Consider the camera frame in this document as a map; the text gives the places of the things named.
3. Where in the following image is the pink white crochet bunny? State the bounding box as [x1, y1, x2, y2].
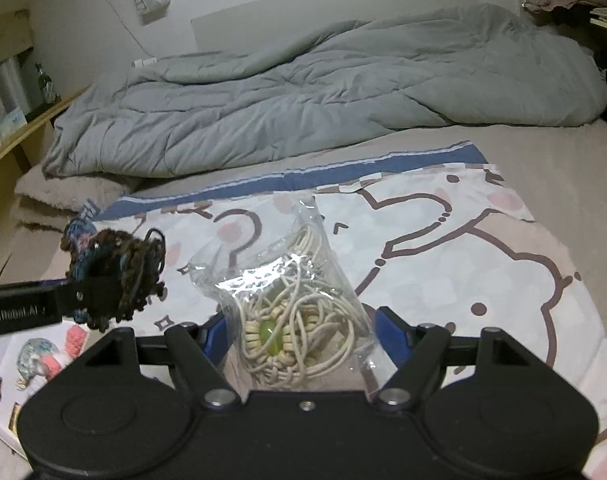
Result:
[41, 325, 88, 380]

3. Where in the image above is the plastic bag of beige cords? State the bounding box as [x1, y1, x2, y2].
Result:
[188, 194, 395, 398]

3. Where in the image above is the dark blue brown scrunchie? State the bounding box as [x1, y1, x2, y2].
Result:
[60, 218, 166, 333]

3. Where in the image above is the gold yellow small packet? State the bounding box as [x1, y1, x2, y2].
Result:
[8, 402, 21, 437]

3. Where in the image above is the blue floral fabric pouch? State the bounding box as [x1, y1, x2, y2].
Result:
[16, 338, 58, 390]

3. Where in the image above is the beige fluffy folded blanket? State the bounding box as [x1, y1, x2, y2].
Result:
[10, 165, 140, 232]

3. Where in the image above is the cartoon bear print cloth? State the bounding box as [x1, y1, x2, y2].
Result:
[81, 142, 607, 479]

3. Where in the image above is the yellow wooden bedside shelf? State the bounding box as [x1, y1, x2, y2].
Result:
[0, 86, 87, 274]

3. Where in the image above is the white cardboard box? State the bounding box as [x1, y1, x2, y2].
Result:
[0, 321, 90, 479]

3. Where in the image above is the tissue pack on shelf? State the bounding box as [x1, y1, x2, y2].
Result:
[0, 107, 26, 146]

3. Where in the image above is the green glass bottle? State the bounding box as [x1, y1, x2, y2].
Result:
[35, 63, 57, 104]

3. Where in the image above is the white power strip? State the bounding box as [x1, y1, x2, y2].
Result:
[133, 58, 157, 68]

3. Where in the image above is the grey quilted duvet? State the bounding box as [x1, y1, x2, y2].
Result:
[42, 4, 607, 179]

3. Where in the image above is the grey headboard panel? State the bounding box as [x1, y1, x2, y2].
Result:
[192, 0, 479, 53]

